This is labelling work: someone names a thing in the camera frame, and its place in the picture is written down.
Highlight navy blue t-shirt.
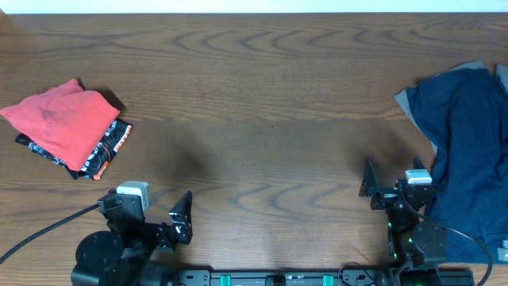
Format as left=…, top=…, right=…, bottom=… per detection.
left=404, top=67, right=508, bottom=265

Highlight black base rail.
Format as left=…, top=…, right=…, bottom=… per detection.
left=173, top=269, right=475, bottom=286

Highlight black printed folded t-shirt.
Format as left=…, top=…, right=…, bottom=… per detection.
left=15, top=119, right=133, bottom=180

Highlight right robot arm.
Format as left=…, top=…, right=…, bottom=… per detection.
left=359, top=157, right=447, bottom=285

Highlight red soccer t-shirt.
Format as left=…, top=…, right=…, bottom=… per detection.
left=1, top=79, right=120, bottom=171

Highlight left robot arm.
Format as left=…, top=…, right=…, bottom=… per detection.
left=71, top=190, right=193, bottom=286

